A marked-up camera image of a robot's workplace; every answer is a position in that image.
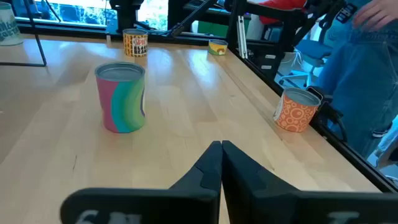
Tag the silver aluminium bracket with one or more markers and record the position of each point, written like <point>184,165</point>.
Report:
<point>242,37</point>

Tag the black table-level camera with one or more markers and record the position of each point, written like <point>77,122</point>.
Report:
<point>314,92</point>

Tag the black drawer unit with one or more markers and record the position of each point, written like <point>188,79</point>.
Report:
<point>267,62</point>

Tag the rainbow striped can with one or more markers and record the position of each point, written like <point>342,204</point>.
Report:
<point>121,102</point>

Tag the red fabric item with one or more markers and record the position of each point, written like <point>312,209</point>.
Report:
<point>280,9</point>

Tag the person's hand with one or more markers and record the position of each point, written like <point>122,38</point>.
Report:
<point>376,14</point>

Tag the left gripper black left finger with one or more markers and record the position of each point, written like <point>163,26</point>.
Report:
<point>174,205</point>

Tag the green box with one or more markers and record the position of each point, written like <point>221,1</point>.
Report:
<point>206,29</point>

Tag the blue office chair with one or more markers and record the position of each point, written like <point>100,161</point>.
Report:
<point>314,49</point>

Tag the orange circle pattern can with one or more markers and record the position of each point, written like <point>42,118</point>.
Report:
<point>293,113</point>

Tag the grey cup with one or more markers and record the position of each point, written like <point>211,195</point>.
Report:
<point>9,28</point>

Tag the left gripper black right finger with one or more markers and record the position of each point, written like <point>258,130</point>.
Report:
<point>280,205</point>

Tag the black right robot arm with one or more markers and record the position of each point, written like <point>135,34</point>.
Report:
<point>126,15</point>

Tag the person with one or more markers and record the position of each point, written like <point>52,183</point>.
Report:
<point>367,77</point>

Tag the black keypad device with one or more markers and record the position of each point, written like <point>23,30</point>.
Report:
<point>345,13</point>

